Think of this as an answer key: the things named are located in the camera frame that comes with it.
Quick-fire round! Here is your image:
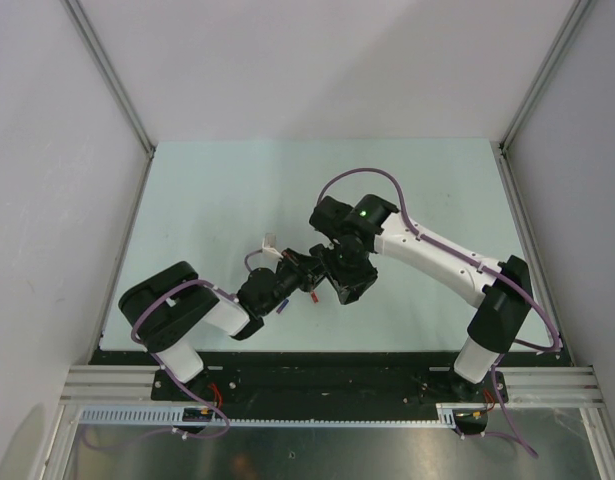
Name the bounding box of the aluminium frame post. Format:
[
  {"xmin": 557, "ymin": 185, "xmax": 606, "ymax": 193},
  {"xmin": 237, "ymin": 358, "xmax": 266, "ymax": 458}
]
[
  {"xmin": 60, "ymin": 0, "xmax": 156, "ymax": 160},
  {"xmin": 498, "ymin": 0, "xmax": 596, "ymax": 153}
]

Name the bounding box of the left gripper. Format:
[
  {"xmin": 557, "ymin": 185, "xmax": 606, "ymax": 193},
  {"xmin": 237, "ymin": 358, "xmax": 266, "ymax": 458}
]
[{"xmin": 259, "ymin": 247, "xmax": 328, "ymax": 315}]

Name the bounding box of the white cable duct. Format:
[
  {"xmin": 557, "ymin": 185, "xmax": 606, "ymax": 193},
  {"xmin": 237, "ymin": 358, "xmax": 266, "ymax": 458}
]
[{"xmin": 76, "ymin": 405, "xmax": 488, "ymax": 429}]

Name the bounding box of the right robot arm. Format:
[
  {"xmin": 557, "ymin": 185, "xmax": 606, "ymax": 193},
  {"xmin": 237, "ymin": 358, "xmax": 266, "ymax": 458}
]
[{"xmin": 309, "ymin": 194, "xmax": 533, "ymax": 401}]

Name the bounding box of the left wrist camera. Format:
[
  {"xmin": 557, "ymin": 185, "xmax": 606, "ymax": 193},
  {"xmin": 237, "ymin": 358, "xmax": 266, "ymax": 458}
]
[{"xmin": 261, "ymin": 233, "xmax": 282, "ymax": 259}]

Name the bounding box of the right aluminium frame post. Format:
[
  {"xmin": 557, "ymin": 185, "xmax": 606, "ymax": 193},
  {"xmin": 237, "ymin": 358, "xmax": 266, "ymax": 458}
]
[{"xmin": 498, "ymin": 0, "xmax": 596, "ymax": 153}]

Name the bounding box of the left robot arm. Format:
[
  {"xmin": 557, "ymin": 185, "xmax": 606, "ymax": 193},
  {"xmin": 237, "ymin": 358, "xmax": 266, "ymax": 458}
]
[{"xmin": 118, "ymin": 247, "xmax": 325, "ymax": 400}]

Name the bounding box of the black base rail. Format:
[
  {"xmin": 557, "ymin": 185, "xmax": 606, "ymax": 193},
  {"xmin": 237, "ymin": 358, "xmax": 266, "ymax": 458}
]
[{"xmin": 86, "ymin": 349, "xmax": 511, "ymax": 421}]

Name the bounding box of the purple battery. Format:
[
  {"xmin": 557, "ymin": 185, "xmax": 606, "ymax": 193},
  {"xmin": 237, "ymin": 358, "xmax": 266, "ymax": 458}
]
[{"xmin": 276, "ymin": 299, "xmax": 289, "ymax": 314}]

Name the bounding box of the left aluminium frame post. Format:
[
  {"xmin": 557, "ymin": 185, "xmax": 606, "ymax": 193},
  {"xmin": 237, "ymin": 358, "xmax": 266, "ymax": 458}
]
[{"xmin": 60, "ymin": 0, "xmax": 156, "ymax": 160}]

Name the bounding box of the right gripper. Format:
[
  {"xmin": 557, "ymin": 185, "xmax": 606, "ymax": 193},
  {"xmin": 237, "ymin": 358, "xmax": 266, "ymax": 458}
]
[{"xmin": 320, "ymin": 241, "xmax": 378, "ymax": 302}]

